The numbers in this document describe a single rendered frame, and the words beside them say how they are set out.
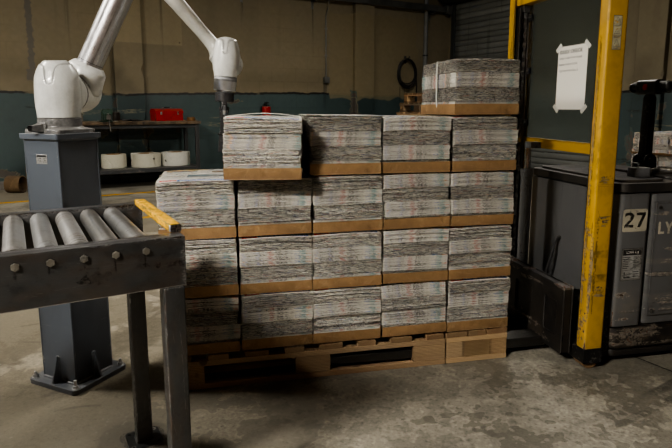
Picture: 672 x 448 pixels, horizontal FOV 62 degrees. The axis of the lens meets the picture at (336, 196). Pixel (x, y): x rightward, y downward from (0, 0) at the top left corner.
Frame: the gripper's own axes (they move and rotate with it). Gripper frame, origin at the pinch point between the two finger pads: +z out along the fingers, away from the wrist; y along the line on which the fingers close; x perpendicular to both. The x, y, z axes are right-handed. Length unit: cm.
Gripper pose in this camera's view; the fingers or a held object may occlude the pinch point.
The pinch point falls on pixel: (222, 143)
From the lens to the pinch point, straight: 230.9
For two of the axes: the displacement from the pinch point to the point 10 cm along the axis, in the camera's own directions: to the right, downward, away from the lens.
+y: -2.0, -1.6, 9.7
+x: -9.8, -0.4, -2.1
